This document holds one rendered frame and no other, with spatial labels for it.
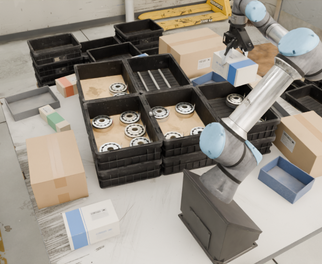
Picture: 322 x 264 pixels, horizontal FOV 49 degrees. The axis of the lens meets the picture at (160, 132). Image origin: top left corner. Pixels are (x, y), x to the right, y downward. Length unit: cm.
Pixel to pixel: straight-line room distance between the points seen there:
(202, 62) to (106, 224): 139
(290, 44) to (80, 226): 100
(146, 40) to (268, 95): 227
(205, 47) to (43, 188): 142
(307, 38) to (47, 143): 116
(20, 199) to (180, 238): 147
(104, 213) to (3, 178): 151
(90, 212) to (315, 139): 110
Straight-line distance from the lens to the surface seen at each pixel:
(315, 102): 305
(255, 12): 155
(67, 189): 158
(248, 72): 173
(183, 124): 180
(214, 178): 134
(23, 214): 258
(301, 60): 124
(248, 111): 123
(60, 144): 168
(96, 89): 208
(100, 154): 149
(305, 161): 181
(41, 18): 482
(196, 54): 236
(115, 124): 180
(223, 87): 200
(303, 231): 164
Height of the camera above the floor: 194
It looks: 39 degrees down
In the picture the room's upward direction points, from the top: 2 degrees clockwise
